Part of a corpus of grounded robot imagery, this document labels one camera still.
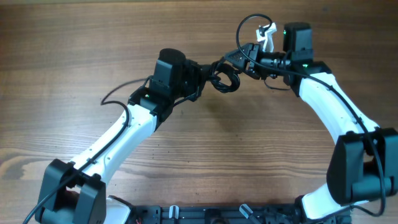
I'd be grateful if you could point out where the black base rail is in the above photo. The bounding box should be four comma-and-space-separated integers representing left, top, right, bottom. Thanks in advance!
133, 203, 352, 224

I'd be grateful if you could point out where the black USB cable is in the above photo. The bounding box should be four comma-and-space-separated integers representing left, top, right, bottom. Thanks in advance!
208, 58, 241, 94

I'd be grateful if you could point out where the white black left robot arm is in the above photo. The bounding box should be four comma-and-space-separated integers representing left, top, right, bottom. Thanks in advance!
24, 49, 211, 223

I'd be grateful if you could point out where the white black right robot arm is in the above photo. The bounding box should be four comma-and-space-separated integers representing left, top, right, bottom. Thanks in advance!
224, 22, 397, 223

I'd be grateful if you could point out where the black camera cable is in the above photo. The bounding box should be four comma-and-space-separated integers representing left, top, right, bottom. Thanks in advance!
21, 76, 155, 224
235, 13, 387, 217

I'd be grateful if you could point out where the black right camera cable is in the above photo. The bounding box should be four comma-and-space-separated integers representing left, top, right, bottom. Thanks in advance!
235, 13, 387, 217

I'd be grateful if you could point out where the black left camera cable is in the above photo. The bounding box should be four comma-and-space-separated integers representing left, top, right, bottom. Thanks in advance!
21, 76, 155, 224

